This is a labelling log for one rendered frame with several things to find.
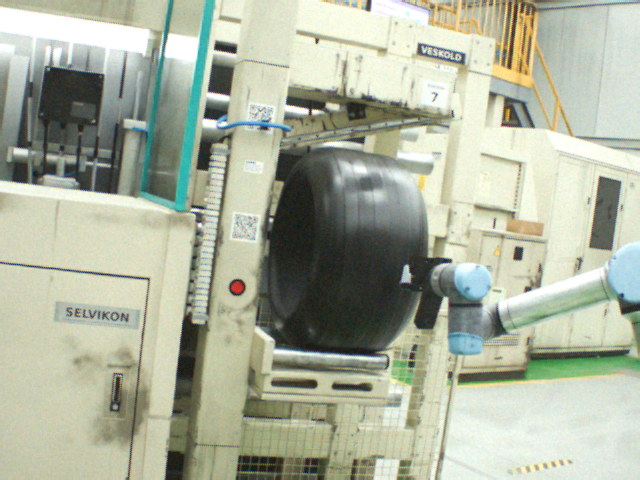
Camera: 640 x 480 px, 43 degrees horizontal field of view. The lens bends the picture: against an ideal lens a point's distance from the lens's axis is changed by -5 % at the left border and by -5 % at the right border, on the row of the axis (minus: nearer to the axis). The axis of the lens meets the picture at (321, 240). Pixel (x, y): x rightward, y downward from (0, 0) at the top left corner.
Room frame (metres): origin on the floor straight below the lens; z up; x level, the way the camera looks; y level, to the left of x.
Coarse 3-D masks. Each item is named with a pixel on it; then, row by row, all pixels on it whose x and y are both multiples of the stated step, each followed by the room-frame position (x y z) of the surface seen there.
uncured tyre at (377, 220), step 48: (288, 192) 2.48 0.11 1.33; (336, 192) 2.15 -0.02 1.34; (384, 192) 2.18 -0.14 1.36; (288, 240) 2.62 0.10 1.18; (336, 240) 2.10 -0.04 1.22; (384, 240) 2.13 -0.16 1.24; (288, 288) 2.59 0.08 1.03; (336, 288) 2.10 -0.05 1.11; (384, 288) 2.13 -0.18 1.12; (288, 336) 2.29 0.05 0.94; (336, 336) 2.18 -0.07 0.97; (384, 336) 2.22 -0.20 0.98
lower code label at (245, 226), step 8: (232, 216) 2.20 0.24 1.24; (240, 216) 2.21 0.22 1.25; (248, 216) 2.21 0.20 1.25; (256, 216) 2.22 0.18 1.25; (232, 224) 2.20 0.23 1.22; (240, 224) 2.21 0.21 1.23; (248, 224) 2.21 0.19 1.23; (256, 224) 2.22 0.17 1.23; (232, 232) 2.20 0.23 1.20; (240, 232) 2.21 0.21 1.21; (248, 232) 2.21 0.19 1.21; (256, 232) 2.22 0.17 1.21; (240, 240) 2.21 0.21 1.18; (248, 240) 2.22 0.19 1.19; (256, 240) 2.22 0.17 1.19
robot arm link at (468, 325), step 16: (448, 304) 1.76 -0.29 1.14; (464, 304) 1.73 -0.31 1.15; (480, 304) 1.75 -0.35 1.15; (448, 320) 1.76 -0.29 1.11; (464, 320) 1.73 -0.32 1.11; (480, 320) 1.74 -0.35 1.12; (448, 336) 1.76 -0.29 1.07; (464, 336) 1.73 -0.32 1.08; (480, 336) 1.74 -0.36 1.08; (464, 352) 1.73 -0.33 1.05; (480, 352) 1.75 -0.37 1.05
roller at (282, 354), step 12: (276, 348) 2.18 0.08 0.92; (288, 348) 2.20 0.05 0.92; (300, 348) 2.21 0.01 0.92; (312, 348) 2.23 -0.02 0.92; (276, 360) 2.18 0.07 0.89; (288, 360) 2.19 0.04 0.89; (300, 360) 2.20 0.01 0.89; (312, 360) 2.21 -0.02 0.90; (324, 360) 2.22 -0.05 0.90; (336, 360) 2.23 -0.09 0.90; (348, 360) 2.24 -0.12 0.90; (360, 360) 2.25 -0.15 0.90; (372, 360) 2.27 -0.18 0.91; (384, 360) 2.28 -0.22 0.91
